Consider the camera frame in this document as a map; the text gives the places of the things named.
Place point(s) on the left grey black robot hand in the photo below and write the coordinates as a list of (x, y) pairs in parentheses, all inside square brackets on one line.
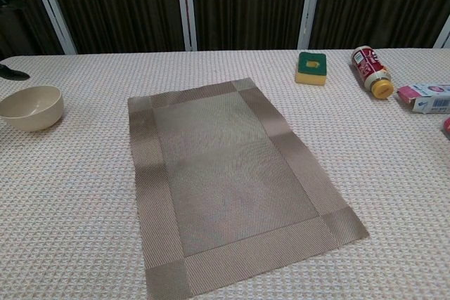
[(14, 72)]

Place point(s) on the red bottle yellow cap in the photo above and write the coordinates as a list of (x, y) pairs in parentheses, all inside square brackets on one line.
[(369, 64)]

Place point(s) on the beige bowl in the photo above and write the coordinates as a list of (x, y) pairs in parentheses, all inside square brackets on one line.
[(38, 114)]

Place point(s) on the beige woven tablecloth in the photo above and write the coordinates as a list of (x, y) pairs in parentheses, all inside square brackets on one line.
[(70, 191)]

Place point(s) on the white metal screen post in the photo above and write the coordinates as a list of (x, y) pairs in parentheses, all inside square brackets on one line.
[(52, 8), (309, 8), (185, 8), (443, 34)]

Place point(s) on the small red object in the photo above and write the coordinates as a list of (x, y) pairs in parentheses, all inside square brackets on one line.
[(447, 127)]

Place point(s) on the green yellow sponge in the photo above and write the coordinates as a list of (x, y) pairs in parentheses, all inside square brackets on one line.
[(311, 64)]

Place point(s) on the white pink toothpaste box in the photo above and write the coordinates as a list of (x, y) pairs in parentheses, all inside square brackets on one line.
[(427, 99)]

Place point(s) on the brown woven placemat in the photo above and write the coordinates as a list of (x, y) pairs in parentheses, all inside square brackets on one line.
[(228, 173)]

